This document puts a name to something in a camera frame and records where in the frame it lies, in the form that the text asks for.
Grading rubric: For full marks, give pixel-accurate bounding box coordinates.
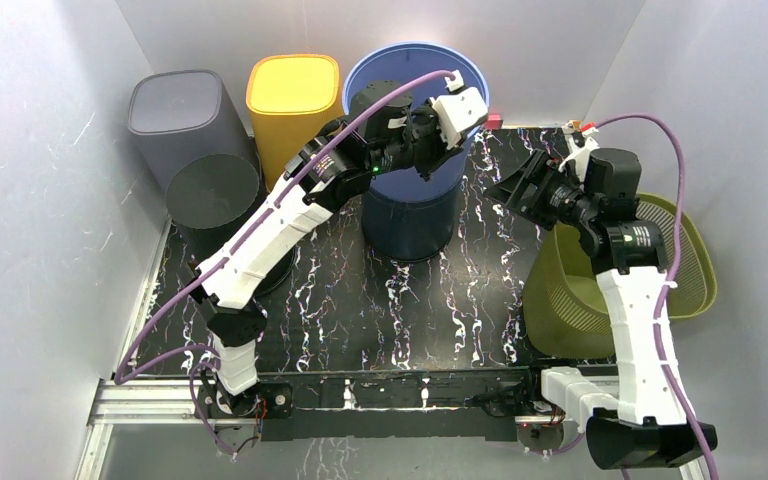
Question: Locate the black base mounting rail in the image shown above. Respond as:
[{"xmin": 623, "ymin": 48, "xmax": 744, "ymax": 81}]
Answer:
[{"xmin": 194, "ymin": 368, "xmax": 559, "ymax": 442}]

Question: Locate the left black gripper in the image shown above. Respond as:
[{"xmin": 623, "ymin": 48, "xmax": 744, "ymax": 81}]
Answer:
[{"xmin": 371, "ymin": 101, "xmax": 469, "ymax": 184}]

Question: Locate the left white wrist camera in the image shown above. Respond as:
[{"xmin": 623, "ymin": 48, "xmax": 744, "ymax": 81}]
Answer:
[{"xmin": 429, "ymin": 70, "xmax": 488, "ymax": 150}]

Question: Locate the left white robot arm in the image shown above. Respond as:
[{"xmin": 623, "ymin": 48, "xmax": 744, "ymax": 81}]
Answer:
[{"xmin": 191, "ymin": 79, "xmax": 488, "ymax": 417}]

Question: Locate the grey mesh waste basket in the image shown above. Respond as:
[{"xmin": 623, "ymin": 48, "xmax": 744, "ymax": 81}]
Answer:
[{"xmin": 127, "ymin": 69, "xmax": 262, "ymax": 192}]

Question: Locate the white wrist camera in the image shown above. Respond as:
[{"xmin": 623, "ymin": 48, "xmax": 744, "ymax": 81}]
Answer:
[
  {"xmin": 429, "ymin": 70, "xmax": 488, "ymax": 150},
  {"xmin": 559, "ymin": 120, "xmax": 599, "ymax": 182}
]

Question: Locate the olive green mesh basket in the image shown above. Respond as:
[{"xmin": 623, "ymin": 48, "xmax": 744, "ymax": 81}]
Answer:
[{"xmin": 522, "ymin": 213, "xmax": 718, "ymax": 359}]

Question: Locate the blue plastic bin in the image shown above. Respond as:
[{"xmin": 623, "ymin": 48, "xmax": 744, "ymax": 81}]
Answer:
[{"xmin": 342, "ymin": 42, "xmax": 491, "ymax": 203}]

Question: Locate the orange mesh waste basket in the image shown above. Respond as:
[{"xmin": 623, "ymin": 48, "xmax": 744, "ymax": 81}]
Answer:
[{"xmin": 246, "ymin": 54, "xmax": 344, "ymax": 190}]

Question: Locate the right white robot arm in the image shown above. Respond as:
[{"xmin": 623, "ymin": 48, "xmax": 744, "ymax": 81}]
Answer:
[{"xmin": 487, "ymin": 148, "xmax": 718, "ymax": 473}]

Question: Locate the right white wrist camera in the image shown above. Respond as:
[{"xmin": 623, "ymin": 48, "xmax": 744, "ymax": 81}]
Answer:
[{"xmin": 559, "ymin": 120, "xmax": 599, "ymax": 182}]

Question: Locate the small red block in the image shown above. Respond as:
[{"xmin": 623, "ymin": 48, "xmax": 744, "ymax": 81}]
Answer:
[{"xmin": 484, "ymin": 114, "xmax": 503, "ymax": 130}]

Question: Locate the dark navy bin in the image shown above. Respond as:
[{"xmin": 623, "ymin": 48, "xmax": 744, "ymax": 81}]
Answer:
[{"xmin": 361, "ymin": 184, "xmax": 462, "ymax": 262}]

